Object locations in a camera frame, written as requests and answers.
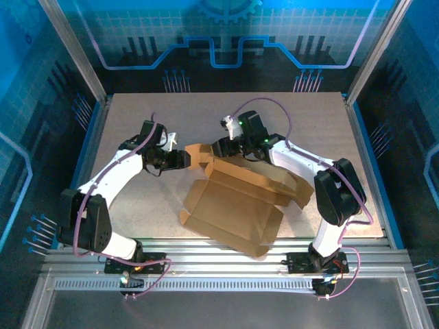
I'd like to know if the brown cardboard box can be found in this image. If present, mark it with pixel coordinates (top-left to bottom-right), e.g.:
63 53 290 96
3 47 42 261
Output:
178 143 315 258

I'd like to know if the blue table edge strip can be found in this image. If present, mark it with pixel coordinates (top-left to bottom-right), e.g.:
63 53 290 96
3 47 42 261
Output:
51 99 104 250
351 97 406 250

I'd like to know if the small black connector block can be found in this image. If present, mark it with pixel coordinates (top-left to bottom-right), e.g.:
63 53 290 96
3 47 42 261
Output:
313 278 336 300
118 272 145 298

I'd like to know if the aluminium framed dark panel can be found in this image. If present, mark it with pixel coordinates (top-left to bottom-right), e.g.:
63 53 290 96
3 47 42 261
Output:
20 269 435 329

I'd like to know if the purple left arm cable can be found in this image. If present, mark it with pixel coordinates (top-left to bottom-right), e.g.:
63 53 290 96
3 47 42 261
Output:
72 112 172 300

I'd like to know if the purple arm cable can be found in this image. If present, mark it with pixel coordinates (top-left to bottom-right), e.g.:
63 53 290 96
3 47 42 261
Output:
72 112 172 300
233 97 375 301

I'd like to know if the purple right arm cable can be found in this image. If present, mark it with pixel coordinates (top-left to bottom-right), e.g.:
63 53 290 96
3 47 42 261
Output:
233 97 375 301

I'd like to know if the aluminium table side rail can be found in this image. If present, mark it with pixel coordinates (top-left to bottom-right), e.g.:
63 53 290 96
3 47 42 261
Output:
63 97 112 249

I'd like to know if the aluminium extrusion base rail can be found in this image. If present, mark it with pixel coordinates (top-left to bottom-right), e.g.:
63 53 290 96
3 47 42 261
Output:
43 237 412 277

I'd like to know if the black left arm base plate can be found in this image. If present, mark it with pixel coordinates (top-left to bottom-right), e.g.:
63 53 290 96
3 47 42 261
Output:
104 252 168 275

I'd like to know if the slotted grey cable duct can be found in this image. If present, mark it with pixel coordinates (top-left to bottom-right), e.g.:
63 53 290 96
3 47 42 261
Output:
53 278 320 293

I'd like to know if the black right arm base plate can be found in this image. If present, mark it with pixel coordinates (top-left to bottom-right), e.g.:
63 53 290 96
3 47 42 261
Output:
285 252 350 275

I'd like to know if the aluminium frame post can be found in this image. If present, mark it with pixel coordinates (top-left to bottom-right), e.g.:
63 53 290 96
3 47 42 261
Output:
36 0 112 103
344 0 415 106

